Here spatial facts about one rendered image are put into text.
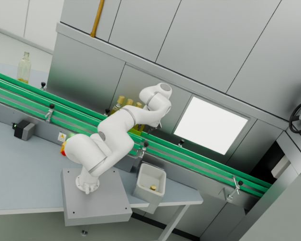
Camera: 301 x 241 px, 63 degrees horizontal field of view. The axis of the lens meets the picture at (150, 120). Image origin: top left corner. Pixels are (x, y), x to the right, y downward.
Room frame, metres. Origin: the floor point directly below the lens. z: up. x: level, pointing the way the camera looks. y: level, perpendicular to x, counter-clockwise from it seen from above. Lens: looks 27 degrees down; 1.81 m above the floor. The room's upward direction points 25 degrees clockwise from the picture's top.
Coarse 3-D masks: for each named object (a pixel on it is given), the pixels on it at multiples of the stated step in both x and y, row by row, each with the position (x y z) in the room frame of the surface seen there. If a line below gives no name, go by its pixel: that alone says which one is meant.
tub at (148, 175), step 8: (144, 168) 1.29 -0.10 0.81; (152, 168) 1.30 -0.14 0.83; (144, 176) 1.27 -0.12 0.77; (152, 176) 1.30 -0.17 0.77; (160, 176) 1.30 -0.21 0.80; (144, 184) 1.20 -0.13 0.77; (152, 184) 1.23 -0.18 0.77; (160, 184) 1.24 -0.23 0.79; (152, 192) 1.09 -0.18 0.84; (160, 192) 1.16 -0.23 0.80
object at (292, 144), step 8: (288, 128) 1.61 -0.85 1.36; (296, 128) 1.54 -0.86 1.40; (280, 136) 1.62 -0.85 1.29; (288, 136) 1.56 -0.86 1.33; (296, 136) 1.49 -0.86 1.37; (280, 144) 1.57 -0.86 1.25; (288, 144) 1.50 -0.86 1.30; (296, 144) 1.45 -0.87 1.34; (288, 152) 1.46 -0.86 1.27; (296, 152) 1.40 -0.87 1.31; (296, 160) 1.35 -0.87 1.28; (296, 168) 1.31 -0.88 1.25
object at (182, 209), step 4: (180, 208) 1.33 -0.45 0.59; (184, 208) 1.32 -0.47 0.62; (40, 212) 0.81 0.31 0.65; (176, 212) 1.34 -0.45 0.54; (180, 212) 1.32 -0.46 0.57; (184, 212) 1.34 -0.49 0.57; (176, 216) 1.33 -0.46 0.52; (180, 216) 1.33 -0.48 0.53; (172, 220) 1.33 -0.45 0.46; (176, 220) 1.32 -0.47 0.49; (168, 224) 1.34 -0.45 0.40; (172, 224) 1.32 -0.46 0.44; (176, 224) 1.34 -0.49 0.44; (168, 228) 1.33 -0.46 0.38; (172, 228) 1.33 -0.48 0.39; (164, 232) 1.33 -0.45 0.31; (168, 232) 1.32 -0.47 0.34; (160, 236) 1.34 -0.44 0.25; (164, 236) 1.32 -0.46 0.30; (168, 236) 1.34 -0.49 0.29; (156, 240) 1.34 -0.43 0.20; (160, 240) 1.33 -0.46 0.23; (164, 240) 1.33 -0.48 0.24
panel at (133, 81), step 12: (132, 72) 1.52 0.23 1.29; (144, 72) 1.53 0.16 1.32; (120, 84) 1.51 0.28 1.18; (132, 84) 1.52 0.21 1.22; (144, 84) 1.52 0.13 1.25; (156, 84) 1.53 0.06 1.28; (168, 84) 1.54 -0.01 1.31; (132, 96) 1.52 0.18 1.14; (180, 96) 1.54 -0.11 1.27; (192, 96) 1.55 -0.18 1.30; (180, 108) 1.55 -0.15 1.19; (228, 108) 1.59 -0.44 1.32; (168, 120) 1.54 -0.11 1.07; (180, 120) 1.55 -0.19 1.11; (168, 132) 1.55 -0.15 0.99; (240, 132) 1.59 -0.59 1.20
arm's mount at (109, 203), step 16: (64, 176) 0.95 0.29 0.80; (112, 176) 1.09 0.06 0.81; (64, 192) 0.87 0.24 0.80; (80, 192) 0.90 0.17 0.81; (96, 192) 0.94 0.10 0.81; (112, 192) 0.98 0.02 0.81; (64, 208) 0.80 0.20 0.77; (80, 208) 0.81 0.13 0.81; (96, 208) 0.85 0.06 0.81; (112, 208) 0.88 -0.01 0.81; (128, 208) 0.92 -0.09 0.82; (80, 224) 0.77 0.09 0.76
